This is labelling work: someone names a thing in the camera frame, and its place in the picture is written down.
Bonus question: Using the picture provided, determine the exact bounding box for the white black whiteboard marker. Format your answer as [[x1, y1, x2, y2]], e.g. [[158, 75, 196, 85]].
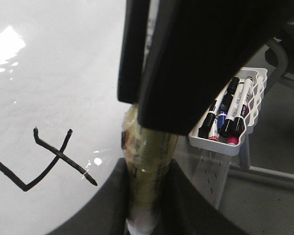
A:
[[121, 104, 178, 235]]

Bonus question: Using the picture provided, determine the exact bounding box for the pink marker in basket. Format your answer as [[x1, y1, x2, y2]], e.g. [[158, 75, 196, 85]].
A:
[[227, 136, 239, 145]]

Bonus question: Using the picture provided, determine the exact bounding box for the black cap white marker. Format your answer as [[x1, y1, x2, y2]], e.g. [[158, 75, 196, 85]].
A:
[[232, 76, 254, 137]]

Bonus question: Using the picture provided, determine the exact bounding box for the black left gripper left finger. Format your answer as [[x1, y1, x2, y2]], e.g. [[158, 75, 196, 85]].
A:
[[50, 158, 129, 235]]

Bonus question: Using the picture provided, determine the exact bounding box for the red blue marker in basket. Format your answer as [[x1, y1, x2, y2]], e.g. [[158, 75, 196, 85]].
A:
[[198, 76, 241, 141]]

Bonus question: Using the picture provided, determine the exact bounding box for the grey whiteboard stand frame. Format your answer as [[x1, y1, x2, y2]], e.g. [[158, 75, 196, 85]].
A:
[[231, 38, 294, 188]]

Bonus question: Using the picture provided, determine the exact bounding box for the black capped marker in basket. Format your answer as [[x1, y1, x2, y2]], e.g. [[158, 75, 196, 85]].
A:
[[220, 82, 244, 138]]

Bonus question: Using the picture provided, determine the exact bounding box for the white plastic marker basket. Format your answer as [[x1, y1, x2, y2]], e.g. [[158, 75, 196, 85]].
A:
[[189, 67, 268, 156]]

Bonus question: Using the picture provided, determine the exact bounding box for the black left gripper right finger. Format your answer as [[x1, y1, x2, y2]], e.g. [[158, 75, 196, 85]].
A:
[[161, 160, 246, 235]]

